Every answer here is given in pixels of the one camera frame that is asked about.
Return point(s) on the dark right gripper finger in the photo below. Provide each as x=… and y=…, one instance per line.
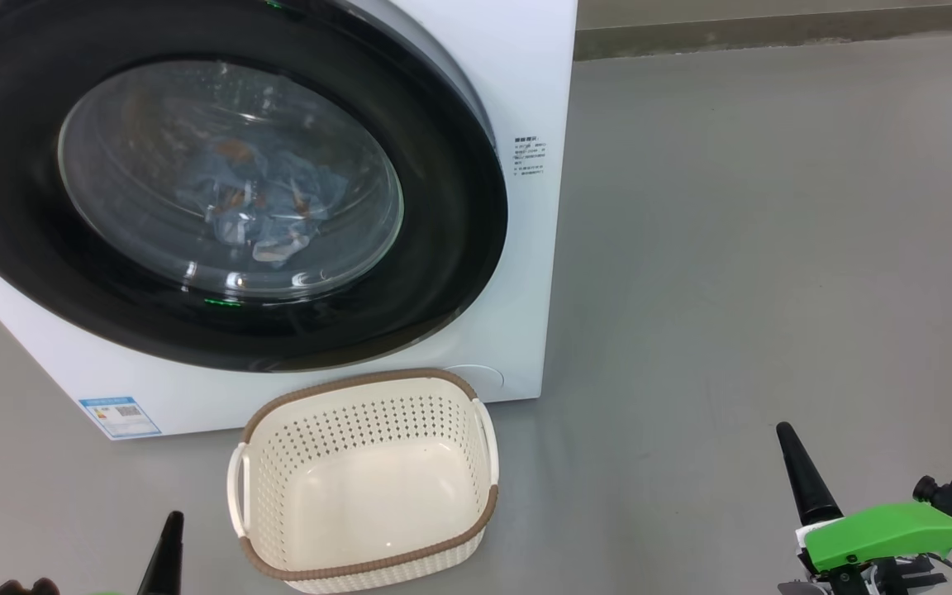
x=806, y=487

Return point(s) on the white front-load washing machine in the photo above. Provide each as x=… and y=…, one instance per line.
x=525, y=289

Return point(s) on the round white filter cover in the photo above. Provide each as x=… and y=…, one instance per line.
x=480, y=378

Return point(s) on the blue cartoon print garment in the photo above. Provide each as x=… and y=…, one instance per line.
x=228, y=186

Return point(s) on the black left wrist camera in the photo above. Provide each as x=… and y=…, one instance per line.
x=21, y=587

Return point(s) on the blue energy label sticker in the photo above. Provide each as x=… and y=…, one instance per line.
x=121, y=417

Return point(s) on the cream perforated laundry basket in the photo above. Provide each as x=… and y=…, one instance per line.
x=377, y=504

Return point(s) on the black round glass washer door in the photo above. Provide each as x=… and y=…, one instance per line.
x=443, y=248

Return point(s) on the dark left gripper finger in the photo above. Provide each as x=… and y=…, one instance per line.
x=164, y=562

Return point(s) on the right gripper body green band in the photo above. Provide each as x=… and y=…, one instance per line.
x=881, y=537

